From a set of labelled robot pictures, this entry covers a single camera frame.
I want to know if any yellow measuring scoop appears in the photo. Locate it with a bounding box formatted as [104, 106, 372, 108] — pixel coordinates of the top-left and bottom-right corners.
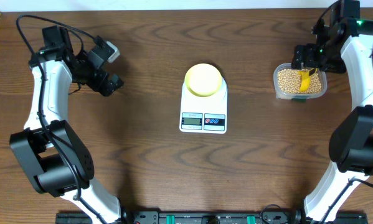
[298, 68, 317, 91]

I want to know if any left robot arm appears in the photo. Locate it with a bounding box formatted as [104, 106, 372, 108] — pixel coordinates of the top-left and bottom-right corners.
[9, 26, 126, 223]

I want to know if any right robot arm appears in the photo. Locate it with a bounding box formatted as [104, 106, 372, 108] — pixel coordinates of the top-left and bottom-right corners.
[289, 0, 373, 223]

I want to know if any pale yellow bowl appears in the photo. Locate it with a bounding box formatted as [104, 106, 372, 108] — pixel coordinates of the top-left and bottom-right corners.
[184, 63, 222, 97]

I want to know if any white digital kitchen scale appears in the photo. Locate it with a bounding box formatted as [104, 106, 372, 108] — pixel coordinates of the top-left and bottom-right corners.
[179, 75, 228, 134]

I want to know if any soybeans pile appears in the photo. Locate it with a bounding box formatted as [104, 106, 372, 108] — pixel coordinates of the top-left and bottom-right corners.
[277, 69, 323, 94]

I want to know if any clear plastic container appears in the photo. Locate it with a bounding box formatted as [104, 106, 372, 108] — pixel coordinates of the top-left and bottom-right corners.
[273, 63, 327, 100]

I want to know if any left black cable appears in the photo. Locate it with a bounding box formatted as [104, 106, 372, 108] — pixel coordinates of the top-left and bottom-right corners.
[16, 14, 112, 224]

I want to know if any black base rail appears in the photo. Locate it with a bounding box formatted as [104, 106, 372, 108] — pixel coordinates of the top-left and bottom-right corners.
[55, 210, 369, 224]

